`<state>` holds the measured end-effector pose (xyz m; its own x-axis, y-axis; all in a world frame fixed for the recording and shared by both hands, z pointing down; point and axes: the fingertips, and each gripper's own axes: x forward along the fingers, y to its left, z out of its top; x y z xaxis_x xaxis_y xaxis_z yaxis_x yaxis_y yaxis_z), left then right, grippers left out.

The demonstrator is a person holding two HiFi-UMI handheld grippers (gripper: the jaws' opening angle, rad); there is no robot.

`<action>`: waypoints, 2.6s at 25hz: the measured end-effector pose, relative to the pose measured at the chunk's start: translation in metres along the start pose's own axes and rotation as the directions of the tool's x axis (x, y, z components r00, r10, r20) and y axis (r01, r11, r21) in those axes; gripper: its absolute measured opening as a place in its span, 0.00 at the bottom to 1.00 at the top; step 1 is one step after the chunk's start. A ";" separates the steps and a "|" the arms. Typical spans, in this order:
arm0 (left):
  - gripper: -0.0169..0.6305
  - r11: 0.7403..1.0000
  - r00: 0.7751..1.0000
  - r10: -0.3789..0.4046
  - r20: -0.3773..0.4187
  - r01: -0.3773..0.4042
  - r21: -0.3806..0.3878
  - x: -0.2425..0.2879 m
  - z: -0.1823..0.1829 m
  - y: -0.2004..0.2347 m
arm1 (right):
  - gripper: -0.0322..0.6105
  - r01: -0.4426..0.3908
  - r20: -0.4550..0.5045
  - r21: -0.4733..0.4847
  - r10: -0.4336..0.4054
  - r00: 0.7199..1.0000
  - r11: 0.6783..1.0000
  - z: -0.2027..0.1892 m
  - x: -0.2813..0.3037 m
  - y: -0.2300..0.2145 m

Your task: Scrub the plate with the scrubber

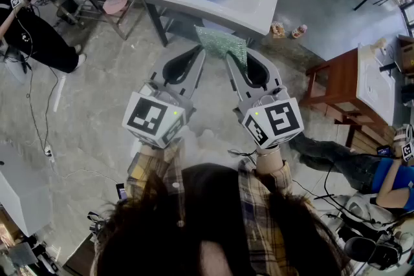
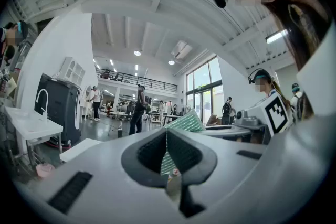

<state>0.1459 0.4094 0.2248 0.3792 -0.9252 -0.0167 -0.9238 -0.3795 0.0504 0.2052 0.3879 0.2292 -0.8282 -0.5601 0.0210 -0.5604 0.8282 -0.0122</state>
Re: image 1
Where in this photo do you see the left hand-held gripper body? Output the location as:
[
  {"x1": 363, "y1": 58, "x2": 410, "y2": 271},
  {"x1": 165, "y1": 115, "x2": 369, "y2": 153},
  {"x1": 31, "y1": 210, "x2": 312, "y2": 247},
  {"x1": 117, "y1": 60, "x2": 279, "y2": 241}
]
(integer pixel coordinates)
[{"x1": 122, "y1": 81, "x2": 197, "y2": 149}]

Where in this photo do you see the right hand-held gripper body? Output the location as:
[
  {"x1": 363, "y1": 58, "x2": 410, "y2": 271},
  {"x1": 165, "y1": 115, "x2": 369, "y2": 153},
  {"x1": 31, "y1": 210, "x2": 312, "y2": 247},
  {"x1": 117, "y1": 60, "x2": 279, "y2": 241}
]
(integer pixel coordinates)
[{"x1": 232, "y1": 85, "x2": 305, "y2": 150}]

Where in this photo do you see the green sponge cloth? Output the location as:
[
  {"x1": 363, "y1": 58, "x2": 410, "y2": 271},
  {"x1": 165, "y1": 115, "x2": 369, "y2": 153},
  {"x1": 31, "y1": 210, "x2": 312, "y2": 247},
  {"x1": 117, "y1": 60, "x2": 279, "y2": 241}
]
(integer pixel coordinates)
[{"x1": 195, "y1": 25, "x2": 249, "y2": 74}]

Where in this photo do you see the person's left forearm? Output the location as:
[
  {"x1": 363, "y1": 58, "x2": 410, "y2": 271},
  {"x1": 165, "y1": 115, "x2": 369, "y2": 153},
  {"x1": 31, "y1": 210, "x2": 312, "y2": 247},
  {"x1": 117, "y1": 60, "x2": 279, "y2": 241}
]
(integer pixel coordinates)
[{"x1": 125, "y1": 142, "x2": 184, "y2": 201}]

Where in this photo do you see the person's right forearm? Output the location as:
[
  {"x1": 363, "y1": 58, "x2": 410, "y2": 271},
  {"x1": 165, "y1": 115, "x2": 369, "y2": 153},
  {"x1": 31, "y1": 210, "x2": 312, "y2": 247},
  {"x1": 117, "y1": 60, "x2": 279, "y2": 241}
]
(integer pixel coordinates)
[{"x1": 238, "y1": 144, "x2": 294, "y2": 201}]

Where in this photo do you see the black metal sink stand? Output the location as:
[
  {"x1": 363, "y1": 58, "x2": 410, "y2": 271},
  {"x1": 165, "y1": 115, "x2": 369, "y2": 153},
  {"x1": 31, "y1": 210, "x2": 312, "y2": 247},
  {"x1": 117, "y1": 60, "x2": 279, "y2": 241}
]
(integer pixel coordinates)
[{"x1": 144, "y1": 0, "x2": 259, "y2": 48}]

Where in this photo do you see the snack packet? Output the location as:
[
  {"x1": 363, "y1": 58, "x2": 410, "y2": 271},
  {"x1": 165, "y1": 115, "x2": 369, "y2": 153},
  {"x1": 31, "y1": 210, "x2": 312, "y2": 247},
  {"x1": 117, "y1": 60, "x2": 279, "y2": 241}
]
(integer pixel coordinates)
[{"x1": 270, "y1": 21, "x2": 286, "y2": 39}]

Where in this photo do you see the pink bottle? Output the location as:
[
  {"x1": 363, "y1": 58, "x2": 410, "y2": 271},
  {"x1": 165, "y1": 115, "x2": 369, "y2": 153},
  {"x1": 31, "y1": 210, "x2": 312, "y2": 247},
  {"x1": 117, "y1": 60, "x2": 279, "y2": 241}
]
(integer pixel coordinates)
[{"x1": 290, "y1": 24, "x2": 308, "y2": 39}]

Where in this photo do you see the steel sink stand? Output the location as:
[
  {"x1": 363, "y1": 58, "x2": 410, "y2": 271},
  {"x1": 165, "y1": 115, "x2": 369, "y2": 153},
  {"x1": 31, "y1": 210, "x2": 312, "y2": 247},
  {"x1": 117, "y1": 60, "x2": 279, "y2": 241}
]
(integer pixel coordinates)
[{"x1": 56, "y1": 0, "x2": 145, "y2": 42}]

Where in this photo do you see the wooden cabinet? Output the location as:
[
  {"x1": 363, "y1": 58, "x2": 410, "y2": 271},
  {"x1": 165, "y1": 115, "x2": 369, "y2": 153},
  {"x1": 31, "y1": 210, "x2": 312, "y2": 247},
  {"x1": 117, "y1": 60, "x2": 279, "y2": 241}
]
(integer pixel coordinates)
[{"x1": 298, "y1": 47, "x2": 398, "y2": 154}]

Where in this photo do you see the black phone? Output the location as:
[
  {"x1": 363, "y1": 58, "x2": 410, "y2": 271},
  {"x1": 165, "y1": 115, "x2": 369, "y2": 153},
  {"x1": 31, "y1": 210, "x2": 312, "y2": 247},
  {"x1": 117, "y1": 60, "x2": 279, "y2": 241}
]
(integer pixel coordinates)
[{"x1": 115, "y1": 182, "x2": 129, "y2": 202}]

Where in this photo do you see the pink plate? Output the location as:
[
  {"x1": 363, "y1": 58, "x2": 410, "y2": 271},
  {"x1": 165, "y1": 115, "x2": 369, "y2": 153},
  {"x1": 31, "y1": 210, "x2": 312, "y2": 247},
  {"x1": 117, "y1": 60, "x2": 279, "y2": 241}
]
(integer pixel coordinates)
[{"x1": 102, "y1": 0, "x2": 129, "y2": 14}]

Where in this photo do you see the person's torso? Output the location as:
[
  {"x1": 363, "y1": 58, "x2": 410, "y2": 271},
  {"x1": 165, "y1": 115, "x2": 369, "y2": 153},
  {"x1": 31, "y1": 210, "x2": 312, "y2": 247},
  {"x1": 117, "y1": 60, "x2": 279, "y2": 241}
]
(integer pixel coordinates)
[{"x1": 124, "y1": 163, "x2": 324, "y2": 276}]

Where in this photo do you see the white backpack rig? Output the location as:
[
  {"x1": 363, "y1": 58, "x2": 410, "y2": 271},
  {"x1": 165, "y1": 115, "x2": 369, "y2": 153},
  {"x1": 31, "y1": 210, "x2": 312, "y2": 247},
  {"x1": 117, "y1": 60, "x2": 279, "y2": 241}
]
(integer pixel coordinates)
[{"x1": 318, "y1": 192, "x2": 414, "y2": 271}]

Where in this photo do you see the black faucet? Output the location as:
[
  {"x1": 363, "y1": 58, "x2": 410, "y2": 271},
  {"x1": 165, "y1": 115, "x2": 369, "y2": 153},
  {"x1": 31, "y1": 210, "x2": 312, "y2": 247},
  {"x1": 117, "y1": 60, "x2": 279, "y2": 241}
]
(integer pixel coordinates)
[{"x1": 378, "y1": 61, "x2": 402, "y2": 73}]

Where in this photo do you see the cardboard box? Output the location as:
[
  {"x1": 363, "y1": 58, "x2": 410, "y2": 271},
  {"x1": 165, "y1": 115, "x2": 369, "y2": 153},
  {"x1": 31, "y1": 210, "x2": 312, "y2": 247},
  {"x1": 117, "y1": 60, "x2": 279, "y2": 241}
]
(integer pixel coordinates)
[{"x1": 396, "y1": 35, "x2": 414, "y2": 77}]

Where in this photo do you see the white cabinet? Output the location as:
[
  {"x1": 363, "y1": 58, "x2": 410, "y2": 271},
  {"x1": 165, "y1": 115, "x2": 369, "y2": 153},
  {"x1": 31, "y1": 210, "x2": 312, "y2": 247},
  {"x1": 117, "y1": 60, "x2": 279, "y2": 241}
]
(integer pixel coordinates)
[{"x1": 0, "y1": 142, "x2": 53, "y2": 238}]

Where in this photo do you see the thin wrist bracelet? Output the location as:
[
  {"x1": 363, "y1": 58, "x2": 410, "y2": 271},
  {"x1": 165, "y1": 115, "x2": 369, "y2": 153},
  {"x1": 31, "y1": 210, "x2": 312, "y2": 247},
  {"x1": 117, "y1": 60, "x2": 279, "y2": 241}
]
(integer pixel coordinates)
[{"x1": 256, "y1": 147, "x2": 281, "y2": 158}]

